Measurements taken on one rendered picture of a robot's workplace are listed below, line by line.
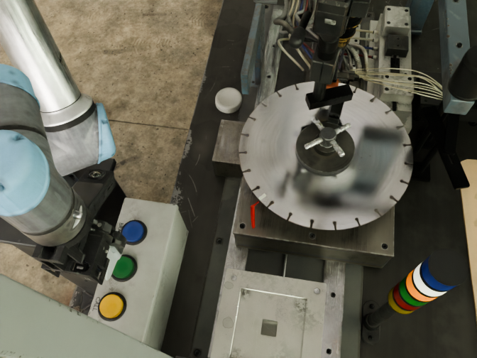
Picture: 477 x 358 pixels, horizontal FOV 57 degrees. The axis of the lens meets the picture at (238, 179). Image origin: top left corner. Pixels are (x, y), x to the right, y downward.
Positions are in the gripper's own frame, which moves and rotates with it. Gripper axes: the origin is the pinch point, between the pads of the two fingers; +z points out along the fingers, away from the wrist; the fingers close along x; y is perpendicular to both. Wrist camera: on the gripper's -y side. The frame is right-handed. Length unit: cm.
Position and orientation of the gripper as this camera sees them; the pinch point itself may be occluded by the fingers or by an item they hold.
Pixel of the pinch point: (112, 252)
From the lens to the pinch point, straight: 77.8
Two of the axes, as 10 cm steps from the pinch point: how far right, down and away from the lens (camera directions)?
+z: 0.5, 4.6, 8.9
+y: -1.7, 8.8, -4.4
